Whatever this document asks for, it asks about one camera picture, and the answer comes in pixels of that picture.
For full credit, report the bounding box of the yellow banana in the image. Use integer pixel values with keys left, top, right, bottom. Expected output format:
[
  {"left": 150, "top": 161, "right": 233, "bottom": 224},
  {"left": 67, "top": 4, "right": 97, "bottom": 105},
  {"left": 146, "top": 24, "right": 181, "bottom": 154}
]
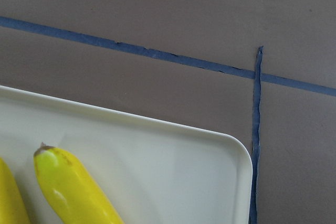
[
  {"left": 34, "top": 143, "right": 124, "bottom": 223},
  {"left": 1, "top": 158, "right": 30, "bottom": 223}
]

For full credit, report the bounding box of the white bear tray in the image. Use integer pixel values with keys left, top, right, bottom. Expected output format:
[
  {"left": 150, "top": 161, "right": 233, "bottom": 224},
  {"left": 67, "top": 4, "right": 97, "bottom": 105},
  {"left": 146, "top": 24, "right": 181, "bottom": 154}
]
[{"left": 1, "top": 87, "right": 253, "bottom": 223}]

